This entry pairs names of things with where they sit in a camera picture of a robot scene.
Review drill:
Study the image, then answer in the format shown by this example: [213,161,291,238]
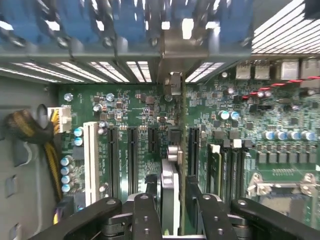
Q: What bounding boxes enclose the blue card retention clip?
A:
[56,0,101,47]
[0,0,43,44]
[216,0,253,48]
[112,0,150,48]

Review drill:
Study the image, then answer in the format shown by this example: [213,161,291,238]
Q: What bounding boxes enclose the long black expansion slot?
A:
[187,126,202,177]
[126,126,139,197]
[106,125,120,200]

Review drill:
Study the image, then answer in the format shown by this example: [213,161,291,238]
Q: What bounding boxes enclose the green motherboard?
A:
[57,58,320,240]

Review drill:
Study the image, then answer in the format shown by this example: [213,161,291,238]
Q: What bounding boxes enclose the red black twisted wire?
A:
[240,76,320,101]

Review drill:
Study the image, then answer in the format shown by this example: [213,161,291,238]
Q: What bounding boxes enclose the short black expansion slot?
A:
[147,126,159,155]

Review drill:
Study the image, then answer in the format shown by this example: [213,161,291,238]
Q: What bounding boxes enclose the CPU socket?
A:
[246,172,320,233]

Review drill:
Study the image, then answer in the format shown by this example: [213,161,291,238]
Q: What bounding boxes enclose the white expansion slot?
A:
[82,121,100,207]

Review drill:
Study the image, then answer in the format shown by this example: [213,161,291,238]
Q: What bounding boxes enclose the open PC case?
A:
[0,0,320,240]

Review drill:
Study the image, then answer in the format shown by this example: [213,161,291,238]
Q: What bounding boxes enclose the RAM slot white tabs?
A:
[206,142,223,203]
[231,138,243,201]

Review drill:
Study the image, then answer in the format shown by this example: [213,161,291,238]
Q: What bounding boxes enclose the yellow black power cable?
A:
[4,106,73,227]

